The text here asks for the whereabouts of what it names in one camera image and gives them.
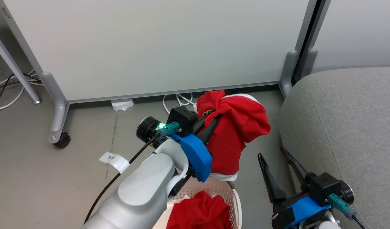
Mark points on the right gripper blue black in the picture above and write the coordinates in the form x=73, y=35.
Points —
x=322, y=187

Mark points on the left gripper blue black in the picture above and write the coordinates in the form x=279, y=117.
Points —
x=194, y=152

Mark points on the red shirt with white trim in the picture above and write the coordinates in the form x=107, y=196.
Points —
x=239, y=133

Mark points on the plain red garment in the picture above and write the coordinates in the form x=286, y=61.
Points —
x=198, y=213

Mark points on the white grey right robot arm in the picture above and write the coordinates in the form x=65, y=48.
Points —
x=325, y=225

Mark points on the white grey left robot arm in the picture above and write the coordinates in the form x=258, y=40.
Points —
x=140, y=194

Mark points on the cream perforated laundry basket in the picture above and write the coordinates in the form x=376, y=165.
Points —
x=234, y=203

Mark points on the grey fabric sofa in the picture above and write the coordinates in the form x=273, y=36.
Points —
x=347, y=127

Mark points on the white power adapter box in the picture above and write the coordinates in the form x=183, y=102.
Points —
x=122, y=104

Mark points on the large white partition panel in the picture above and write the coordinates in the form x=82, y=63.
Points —
x=166, y=44

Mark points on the black caster wheel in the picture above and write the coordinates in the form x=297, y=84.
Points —
x=63, y=141

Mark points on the grey partition leg with caster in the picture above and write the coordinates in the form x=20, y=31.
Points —
x=56, y=105

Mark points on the grey metal table leg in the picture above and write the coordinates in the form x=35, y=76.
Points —
x=13, y=66

